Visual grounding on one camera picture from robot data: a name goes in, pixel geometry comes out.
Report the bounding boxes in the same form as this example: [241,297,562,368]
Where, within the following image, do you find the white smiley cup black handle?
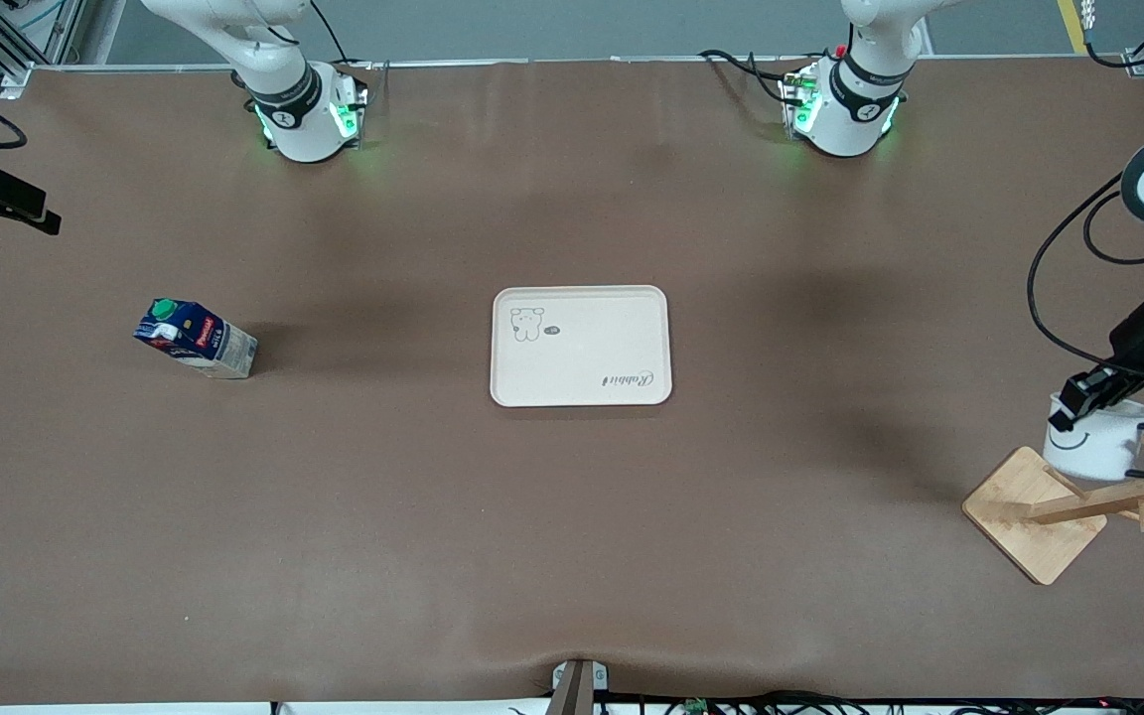
[1042,392,1144,484]

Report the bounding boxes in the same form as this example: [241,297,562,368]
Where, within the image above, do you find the blue milk carton green cap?
[133,297,259,380]

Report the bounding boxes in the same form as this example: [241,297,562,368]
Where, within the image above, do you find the beige rabbit print tray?
[490,285,673,408]

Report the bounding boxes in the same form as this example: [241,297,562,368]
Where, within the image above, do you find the wooden mug tree stand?
[961,442,1144,587]

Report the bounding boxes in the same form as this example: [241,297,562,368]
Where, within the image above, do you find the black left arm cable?
[1026,171,1144,380]

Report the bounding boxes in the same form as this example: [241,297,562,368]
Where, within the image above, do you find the thin black base cable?
[308,0,376,72]

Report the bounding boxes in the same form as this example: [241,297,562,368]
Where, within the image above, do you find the black cables along table edge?
[507,690,1144,715]

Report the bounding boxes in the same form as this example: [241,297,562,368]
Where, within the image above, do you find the black base cables bundle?
[698,48,823,112]

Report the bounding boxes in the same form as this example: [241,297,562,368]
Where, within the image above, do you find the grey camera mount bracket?
[544,658,610,715]

